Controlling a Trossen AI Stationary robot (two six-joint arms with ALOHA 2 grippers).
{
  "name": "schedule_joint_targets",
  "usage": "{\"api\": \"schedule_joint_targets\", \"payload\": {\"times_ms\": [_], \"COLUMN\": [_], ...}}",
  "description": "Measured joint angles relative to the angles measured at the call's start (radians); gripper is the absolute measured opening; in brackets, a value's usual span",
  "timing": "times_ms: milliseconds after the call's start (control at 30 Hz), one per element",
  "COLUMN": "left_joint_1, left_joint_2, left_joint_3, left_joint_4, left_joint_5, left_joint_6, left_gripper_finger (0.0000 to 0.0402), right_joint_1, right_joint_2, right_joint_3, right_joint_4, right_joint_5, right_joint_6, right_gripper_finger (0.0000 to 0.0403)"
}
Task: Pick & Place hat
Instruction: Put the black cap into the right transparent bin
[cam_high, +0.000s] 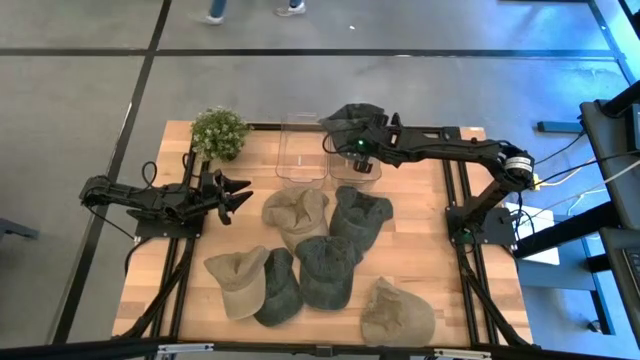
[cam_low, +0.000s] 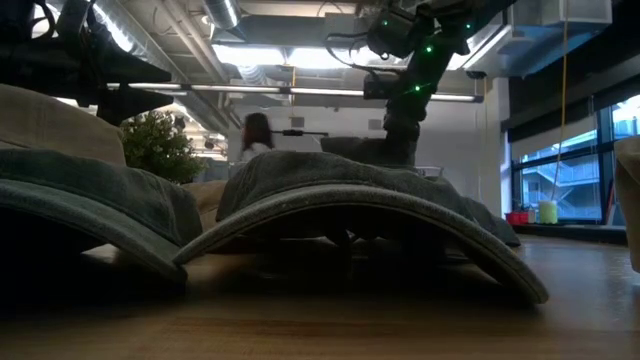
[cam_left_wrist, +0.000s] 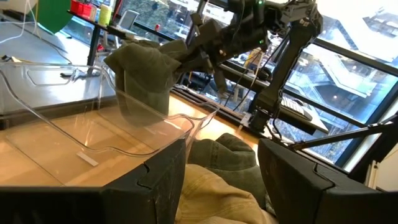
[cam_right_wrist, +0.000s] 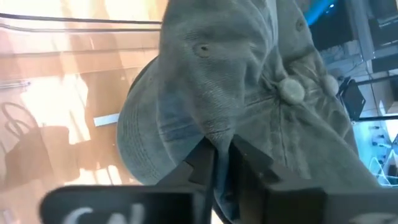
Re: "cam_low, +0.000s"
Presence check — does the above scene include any light green container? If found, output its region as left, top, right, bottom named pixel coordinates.
left=538, top=199, right=559, bottom=226

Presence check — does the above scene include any small green potted plant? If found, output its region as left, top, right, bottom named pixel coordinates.
left=119, top=109, right=207, bottom=185

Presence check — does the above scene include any clear plastic bin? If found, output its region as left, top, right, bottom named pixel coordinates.
left=409, top=165, right=445, bottom=180

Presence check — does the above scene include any olive green jacket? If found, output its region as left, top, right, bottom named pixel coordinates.
left=319, top=134, right=417, bottom=167

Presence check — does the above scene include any dark grey baseball cap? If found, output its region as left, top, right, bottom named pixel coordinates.
left=172, top=150, right=550, bottom=306
left=439, top=174, right=522, bottom=249
left=0, top=148, right=204, bottom=287

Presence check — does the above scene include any silver ventilation duct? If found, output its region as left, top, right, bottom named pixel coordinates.
left=202, top=0, right=242, bottom=31

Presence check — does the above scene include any large window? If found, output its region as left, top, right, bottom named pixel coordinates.
left=509, top=94, right=640, bottom=224

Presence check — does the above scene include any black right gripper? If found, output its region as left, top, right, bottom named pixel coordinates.
left=383, top=53, right=452, bottom=152

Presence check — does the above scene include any long ceiling light strip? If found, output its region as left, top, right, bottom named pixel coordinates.
left=107, top=82, right=484, bottom=104

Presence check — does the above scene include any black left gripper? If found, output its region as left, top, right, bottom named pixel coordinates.
left=0, top=0, right=174, bottom=126

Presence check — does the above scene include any person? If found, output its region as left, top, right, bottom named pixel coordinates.
left=238, top=112, right=276, bottom=165

